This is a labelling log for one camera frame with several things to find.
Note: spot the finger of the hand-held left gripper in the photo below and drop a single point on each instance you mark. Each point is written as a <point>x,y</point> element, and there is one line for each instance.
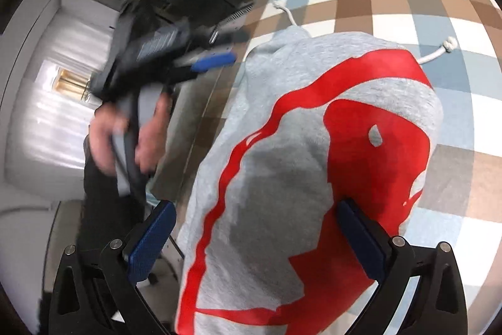
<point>231,37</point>
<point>211,61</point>

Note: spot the person's left hand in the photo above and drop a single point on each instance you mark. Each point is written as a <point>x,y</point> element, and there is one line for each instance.
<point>102,135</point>

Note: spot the person's left forearm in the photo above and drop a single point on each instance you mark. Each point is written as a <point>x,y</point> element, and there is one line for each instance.
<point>102,209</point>

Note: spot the grey hoodie with red print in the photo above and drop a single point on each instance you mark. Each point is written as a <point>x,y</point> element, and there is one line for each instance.
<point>282,170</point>

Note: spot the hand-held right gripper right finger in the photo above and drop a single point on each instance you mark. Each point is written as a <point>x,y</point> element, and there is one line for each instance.
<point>361,240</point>

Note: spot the white curtain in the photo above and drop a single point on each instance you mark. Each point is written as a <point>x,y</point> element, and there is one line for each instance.
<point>51,123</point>

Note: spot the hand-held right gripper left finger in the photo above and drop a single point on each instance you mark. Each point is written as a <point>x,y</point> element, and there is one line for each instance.
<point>151,240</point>

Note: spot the brown blue white checked bedsheet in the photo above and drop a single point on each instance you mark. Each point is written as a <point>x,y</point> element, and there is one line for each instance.
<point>392,5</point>

